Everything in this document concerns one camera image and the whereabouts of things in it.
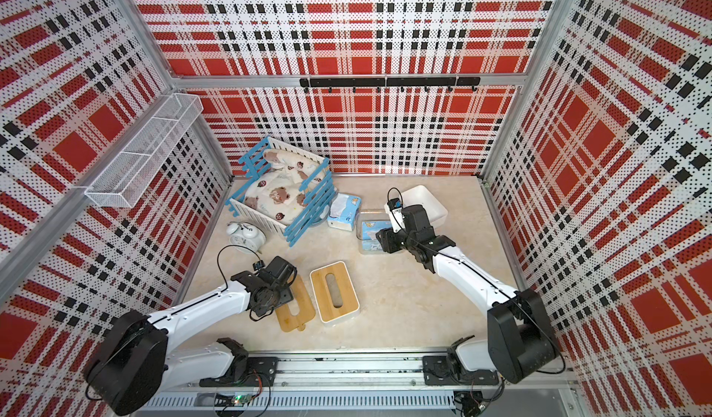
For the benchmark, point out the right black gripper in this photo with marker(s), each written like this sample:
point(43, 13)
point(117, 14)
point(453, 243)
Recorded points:
point(387, 240)

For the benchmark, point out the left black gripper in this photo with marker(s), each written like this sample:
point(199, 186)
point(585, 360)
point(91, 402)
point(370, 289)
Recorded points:
point(286, 295)

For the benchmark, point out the bamboo lid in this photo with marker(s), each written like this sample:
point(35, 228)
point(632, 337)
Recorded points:
point(294, 315)

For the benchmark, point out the blue tissue pack front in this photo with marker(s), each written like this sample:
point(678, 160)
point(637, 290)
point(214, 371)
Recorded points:
point(369, 230)

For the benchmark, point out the blue tissue pack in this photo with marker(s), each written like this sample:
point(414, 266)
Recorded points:
point(369, 230)
point(343, 212)

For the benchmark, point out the clear plastic tissue box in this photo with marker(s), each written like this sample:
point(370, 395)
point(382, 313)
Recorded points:
point(368, 215)

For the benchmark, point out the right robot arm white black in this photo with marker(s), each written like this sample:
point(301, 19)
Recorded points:
point(520, 336)

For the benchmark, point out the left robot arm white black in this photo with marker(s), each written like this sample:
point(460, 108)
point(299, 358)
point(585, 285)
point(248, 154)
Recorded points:
point(142, 354)

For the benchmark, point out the white plastic box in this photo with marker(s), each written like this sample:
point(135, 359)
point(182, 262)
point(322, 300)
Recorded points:
point(420, 195)

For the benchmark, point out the white bamboo-lid tissue box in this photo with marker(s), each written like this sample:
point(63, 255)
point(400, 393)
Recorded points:
point(335, 294)

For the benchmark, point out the blue tissue pack rear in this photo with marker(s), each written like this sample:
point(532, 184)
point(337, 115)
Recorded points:
point(343, 212)

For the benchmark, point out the white alarm clock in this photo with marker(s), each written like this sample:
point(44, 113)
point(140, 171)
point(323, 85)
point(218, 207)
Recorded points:
point(246, 236)

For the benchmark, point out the bear print cloth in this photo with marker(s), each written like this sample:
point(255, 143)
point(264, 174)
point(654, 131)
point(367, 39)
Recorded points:
point(277, 193)

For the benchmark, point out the green circuit board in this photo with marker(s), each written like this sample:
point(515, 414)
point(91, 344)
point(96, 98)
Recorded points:
point(227, 401)

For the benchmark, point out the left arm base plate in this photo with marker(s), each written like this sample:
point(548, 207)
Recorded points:
point(246, 372)

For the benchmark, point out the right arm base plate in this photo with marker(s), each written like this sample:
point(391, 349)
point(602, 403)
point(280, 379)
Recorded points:
point(442, 370)

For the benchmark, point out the white wire mesh shelf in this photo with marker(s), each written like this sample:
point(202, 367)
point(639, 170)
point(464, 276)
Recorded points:
point(123, 181)

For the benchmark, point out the black hook rail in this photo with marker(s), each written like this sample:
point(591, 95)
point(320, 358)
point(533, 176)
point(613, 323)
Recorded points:
point(388, 82)

